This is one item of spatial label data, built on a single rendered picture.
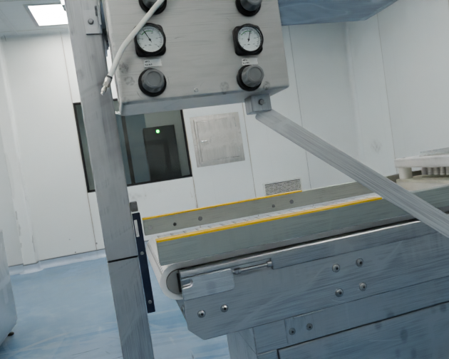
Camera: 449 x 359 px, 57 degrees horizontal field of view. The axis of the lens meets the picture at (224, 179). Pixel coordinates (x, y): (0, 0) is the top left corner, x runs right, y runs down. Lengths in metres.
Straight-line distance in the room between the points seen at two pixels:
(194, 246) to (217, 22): 0.29
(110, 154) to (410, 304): 0.60
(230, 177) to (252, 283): 5.16
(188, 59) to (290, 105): 5.57
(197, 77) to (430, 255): 0.45
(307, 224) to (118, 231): 0.39
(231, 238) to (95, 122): 0.39
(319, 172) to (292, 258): 5.61
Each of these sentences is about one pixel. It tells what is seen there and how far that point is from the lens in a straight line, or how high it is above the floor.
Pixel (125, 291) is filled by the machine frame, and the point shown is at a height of 0.81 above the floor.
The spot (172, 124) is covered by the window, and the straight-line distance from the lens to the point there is 5.62.
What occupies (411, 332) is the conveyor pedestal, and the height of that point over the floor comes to 0.70.
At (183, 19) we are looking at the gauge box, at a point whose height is 1.21.
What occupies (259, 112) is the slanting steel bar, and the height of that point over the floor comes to 1.10.
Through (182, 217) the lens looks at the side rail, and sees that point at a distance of 0.82.
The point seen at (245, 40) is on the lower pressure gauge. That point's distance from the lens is 0.54.
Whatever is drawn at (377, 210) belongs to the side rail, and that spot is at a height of 0.93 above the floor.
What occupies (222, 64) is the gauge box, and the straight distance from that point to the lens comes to 0.54.
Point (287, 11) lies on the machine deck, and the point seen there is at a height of 1.32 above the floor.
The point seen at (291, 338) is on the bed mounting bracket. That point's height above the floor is 0.75.
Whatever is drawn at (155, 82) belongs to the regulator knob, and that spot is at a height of 1.14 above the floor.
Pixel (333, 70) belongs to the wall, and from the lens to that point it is 6.48.
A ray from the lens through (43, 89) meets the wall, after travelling 5.74.
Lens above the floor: 1.04
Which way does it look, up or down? 3 degrees down
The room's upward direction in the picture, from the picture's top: 8 degrees counter-clockwise
